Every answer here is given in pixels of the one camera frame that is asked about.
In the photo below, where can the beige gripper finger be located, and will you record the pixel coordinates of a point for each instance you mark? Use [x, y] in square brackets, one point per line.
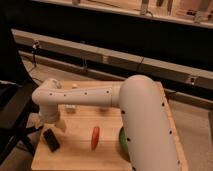
[61, 125]

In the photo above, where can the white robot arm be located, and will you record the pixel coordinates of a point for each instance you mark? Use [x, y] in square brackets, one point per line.
[147, 129]

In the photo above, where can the black eraser block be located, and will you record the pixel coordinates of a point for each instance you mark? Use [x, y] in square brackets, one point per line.
[51, 140]

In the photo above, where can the wooden board table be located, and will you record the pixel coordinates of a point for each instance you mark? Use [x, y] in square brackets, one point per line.
[75, 153]

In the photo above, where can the red carrot toy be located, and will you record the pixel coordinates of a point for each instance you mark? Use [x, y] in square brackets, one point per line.
[95, 137]

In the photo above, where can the black chair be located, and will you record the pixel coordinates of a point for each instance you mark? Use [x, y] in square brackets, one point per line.
[13, 121]

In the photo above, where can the green bowl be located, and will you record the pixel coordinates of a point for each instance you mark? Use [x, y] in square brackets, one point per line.
[122, 141]

